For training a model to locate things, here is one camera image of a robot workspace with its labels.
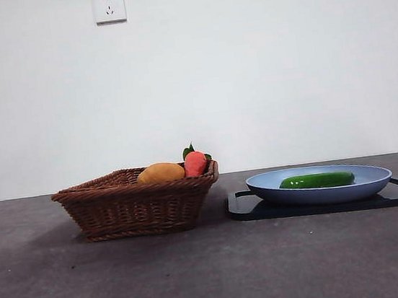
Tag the green pepper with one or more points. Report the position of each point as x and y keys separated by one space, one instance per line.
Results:
x=315 y=180

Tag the blue round plate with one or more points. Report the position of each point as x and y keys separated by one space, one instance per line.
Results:
x=317 y=195

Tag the orange carrot with green leaves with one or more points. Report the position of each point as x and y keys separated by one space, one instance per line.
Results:
x=194 y=164

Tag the dark green rectangular tray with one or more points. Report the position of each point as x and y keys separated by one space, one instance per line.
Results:
x=242 y=209

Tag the brown woven wicker basket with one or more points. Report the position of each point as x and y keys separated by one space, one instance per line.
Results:
x=134 y=211

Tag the white wall socket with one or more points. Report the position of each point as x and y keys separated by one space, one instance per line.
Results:
x=109 y=6

